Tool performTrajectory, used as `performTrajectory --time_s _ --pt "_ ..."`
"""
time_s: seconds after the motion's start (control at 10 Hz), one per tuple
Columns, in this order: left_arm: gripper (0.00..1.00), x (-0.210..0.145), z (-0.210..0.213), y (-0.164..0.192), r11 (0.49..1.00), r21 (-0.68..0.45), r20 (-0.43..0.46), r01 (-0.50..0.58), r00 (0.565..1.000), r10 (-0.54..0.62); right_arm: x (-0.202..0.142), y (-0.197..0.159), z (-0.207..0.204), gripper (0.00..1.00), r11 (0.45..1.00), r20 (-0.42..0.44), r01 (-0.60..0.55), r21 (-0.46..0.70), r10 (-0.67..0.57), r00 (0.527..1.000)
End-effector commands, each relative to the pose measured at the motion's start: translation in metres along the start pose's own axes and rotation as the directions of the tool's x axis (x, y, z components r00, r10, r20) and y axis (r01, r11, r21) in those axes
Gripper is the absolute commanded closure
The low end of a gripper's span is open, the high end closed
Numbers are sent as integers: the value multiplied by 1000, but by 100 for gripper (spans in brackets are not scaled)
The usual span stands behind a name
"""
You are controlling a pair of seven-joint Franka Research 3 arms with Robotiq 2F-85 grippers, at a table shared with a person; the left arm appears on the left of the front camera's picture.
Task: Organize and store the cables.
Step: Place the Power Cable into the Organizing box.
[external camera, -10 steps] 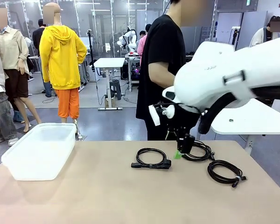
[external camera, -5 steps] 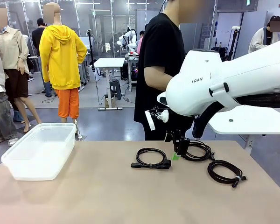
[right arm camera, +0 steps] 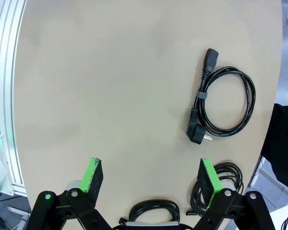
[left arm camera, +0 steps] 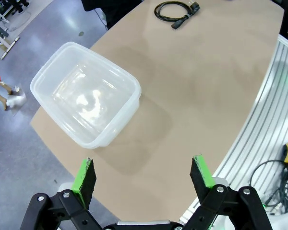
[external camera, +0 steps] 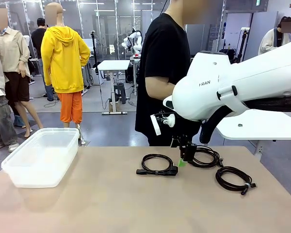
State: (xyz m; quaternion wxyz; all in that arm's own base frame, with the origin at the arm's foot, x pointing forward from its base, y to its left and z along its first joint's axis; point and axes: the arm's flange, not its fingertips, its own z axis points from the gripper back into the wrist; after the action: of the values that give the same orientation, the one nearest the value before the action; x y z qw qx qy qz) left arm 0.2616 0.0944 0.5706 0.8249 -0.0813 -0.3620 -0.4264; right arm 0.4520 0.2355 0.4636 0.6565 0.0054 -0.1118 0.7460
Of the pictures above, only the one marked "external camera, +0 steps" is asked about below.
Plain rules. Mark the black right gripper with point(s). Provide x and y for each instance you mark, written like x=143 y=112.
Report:
x=186 y=131

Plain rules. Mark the person's right forearm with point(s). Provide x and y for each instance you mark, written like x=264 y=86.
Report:
x=160 y=89

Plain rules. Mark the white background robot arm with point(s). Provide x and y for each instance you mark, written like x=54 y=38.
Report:
x=137 y=46

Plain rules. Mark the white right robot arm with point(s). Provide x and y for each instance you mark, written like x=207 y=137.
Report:
x=232 y=80

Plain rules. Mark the grey plastic stool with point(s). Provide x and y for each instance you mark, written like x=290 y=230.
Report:
x=120 y=92

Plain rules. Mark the large white side table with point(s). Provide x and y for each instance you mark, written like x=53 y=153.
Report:
x=269 y=126

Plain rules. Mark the person in black t-shirt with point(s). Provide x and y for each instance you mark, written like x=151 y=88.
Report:
x=160 y=48

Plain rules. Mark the pile of black bags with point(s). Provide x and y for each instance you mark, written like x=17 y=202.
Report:
x=226 y=54

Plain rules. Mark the white background desk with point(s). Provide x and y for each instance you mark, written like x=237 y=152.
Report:
x=114 y=63

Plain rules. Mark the woman in cream jacket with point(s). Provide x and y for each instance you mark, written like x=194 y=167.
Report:
x=269 y=43

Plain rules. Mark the mannequin in yellow hoodie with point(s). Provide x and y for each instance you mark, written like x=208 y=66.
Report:
x=63 y=60

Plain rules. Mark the clear plastic storage bin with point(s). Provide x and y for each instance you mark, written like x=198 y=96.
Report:
x=26 y=179

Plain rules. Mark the background man in black shirt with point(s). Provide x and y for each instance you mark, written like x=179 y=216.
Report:
x=38 y=41

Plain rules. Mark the person in grey cargo pants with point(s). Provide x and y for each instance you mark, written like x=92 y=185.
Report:
x=0 y=109

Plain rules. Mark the mannequin in beige shirt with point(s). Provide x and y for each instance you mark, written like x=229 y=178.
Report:
x=9 y=48

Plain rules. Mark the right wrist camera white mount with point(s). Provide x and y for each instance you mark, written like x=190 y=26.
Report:
x=155 y=126

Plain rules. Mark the black camera stand white head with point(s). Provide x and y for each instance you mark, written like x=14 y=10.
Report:
x=245 y=28

